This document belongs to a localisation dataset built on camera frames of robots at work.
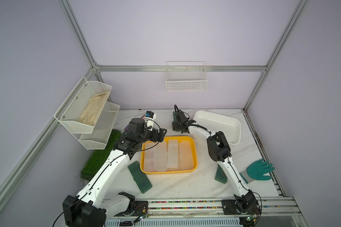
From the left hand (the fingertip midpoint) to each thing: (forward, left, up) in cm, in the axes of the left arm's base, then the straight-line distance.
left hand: (158, 131), depth 76 cm
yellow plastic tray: (+7, -19, -19) cm, 28 cm away
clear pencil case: (-5, 0, -20) cm, 21 cm away
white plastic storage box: (+26, -37, -25) cm, 52 cm away
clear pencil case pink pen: (-5, +7, -21) cm, 23 cm away
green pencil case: (-19, +11, -22) cm, 31 cm away
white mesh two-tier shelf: (+4, +43, -11) cm, 45 cm away
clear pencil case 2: (-3, -7, -21) cm, 23 cm away
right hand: (+24, -13, -25) cm, 37 cm away
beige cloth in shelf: (+8, +38, +6) cm, 39 cm away
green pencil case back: (+17, -9, -16) cm, 26 cm away
